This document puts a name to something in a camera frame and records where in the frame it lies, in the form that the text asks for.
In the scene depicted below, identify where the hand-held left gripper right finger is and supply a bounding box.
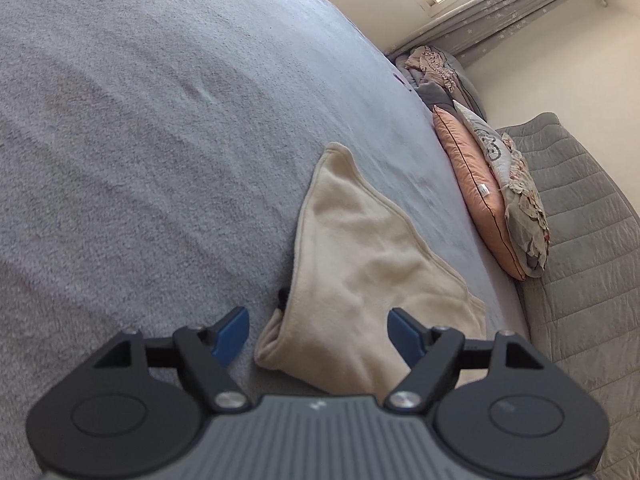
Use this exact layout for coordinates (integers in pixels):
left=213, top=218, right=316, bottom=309
left=384, top=307, right=546, bottom=413

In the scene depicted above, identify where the grey quilted headboard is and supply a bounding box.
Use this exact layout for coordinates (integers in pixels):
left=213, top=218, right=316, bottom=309
left=495, top=112, right=640, bottom=480

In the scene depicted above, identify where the white printed pillow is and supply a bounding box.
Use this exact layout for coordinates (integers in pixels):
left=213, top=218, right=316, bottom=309
left=452, top=100, right=511, bottom=181

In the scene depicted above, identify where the grey star curtain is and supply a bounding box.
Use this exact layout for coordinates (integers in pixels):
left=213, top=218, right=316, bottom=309
left=400, top=0, right=601, bottom=68

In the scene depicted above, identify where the pink pillow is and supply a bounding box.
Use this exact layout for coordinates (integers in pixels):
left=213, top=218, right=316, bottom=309
left=432, top=105, right=528, bottom=281

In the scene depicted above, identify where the grey bedding pile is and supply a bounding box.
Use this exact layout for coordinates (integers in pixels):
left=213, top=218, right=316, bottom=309
left=387, top=45, right=488, bottom=121

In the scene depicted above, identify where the beige and black sweatshirt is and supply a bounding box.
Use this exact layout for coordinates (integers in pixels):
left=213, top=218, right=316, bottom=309
left=254, top=141, right=488, bottom=401

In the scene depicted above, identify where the beige ruffled cloth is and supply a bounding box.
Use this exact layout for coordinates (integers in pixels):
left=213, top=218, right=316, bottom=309
left=404, top=46, right=458, bottom=92

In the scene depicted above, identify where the grey patterned pillow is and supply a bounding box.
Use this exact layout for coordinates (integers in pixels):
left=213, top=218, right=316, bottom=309
left=500, top=132, right=551, bottom=278

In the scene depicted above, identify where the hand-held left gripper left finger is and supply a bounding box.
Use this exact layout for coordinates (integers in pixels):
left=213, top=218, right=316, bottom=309
left=92, top=306, right=251, bottom=415

